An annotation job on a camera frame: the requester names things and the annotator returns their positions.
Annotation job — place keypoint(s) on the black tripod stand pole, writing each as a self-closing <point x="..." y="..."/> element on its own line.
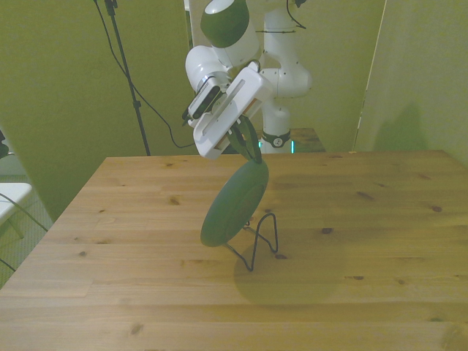
<point x="127" y="69"/>

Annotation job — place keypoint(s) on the plain room divider panel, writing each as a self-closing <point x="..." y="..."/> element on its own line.
<point x="420" y="73"/>
<point x="336" y="55"/>
<point x="55" y="91"/>

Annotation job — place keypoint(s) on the dark teal round plate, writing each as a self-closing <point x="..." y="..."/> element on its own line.
<point x="234" y="204"/>

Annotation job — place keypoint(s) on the black object at frame edge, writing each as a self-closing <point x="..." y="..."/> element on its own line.
<point x="3" y="146"/>

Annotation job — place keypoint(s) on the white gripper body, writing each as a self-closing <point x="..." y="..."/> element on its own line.
<point x="234" y="106"/>

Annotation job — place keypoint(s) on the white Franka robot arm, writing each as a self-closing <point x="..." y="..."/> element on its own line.
<point x="281" y="80"/>

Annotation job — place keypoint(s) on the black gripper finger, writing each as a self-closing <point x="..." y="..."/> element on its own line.
<point x="252" y="140"/>
<point x="237" y="142"/>

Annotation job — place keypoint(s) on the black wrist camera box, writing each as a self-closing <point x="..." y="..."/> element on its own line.
<point x="204" y="100"/>

